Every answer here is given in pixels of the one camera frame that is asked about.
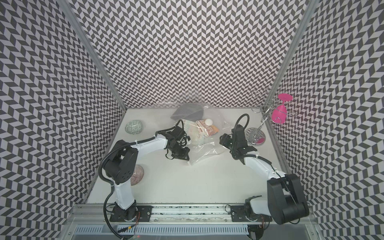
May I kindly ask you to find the clear plastic vacuum bag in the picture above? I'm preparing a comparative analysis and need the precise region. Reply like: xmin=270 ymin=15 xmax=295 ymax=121
xmin=155 ymin=101 xmax=233 ymax=166

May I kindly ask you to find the grey towel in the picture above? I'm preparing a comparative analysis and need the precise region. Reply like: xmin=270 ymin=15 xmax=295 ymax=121
xmin=171 ymin=103 xmax=204 ymax=122

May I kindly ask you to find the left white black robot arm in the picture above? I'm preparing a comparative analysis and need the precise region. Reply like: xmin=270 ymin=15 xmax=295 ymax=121
xmin=98 ymin=126 xmax=192 ymax=222

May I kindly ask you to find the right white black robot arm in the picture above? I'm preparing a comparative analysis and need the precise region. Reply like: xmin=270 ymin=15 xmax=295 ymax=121
xmin=220 ymin=125 xmax=310 ymax=225

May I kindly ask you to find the pink plastic wine glass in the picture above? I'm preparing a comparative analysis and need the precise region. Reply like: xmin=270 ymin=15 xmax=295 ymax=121
xmin=271 ymin=94 xmax=293 ymax=124

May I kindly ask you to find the green patterned small bowl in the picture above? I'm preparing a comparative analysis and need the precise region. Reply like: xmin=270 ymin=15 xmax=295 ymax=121
xmin=125 ymin=120 xmax=144 ymax=135

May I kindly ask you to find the right black corrugated cable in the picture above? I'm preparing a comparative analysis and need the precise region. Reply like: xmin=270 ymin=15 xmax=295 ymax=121
xmin=233 ymin=113 xmax=250 ymax=136

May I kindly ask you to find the black corrugated cable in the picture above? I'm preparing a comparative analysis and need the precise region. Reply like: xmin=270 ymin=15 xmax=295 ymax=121
xmin=98 ymin=136 xmax=157 ymax=187
xmin=233 ymin=113 xmax=250 ymax=136

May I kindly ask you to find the chrome wire glass rack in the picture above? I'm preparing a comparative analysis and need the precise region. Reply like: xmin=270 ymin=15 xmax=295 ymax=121
xmin=246 ymin=96 xmax=297 ymax=146

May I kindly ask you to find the left black corrugated cable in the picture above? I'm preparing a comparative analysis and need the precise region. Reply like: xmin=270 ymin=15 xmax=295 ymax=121
xmin=98 ymin=136 xmax=157 ymax=187

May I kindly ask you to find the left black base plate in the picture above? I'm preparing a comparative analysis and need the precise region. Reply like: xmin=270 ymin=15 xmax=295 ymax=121
xmin=109 ymin=205 xmax=153 ymax=223

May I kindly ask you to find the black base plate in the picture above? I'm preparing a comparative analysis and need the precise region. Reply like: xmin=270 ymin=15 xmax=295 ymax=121
xmin=229 ymin=205 xmax=273 ymax=223
xmin=109 ymin=205 xmax=153 ymax=223

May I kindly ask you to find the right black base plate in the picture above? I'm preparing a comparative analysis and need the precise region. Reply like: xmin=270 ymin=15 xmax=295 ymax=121
xmin=229 ymin=205 xmax=273 ymax=223

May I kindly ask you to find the aluminium mounting rail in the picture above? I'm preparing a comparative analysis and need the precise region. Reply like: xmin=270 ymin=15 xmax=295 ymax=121
xmin=70 ymin=204 xmax=318 ymax=225

